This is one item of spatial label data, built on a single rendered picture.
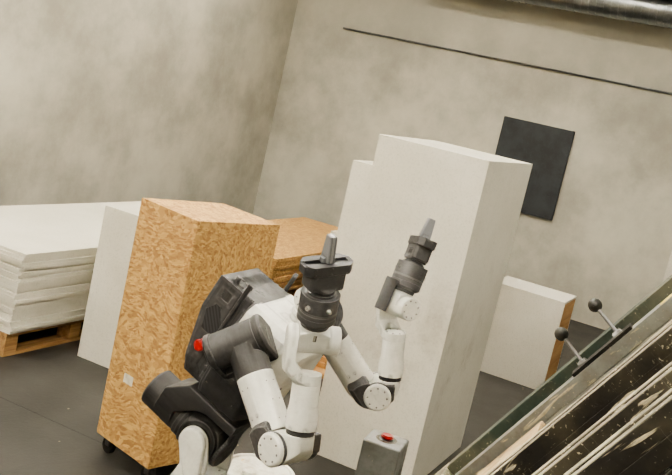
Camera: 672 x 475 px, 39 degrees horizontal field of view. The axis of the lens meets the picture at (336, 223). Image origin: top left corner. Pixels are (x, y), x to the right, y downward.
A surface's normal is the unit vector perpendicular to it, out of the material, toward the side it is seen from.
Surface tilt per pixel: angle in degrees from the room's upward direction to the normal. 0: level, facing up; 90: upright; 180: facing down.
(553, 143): 90
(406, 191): 90
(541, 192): 90
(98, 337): 90
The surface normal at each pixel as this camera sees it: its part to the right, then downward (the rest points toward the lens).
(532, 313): -0.43, 0.04
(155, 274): -0.66, -0.04
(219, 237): 0.72, 0.26
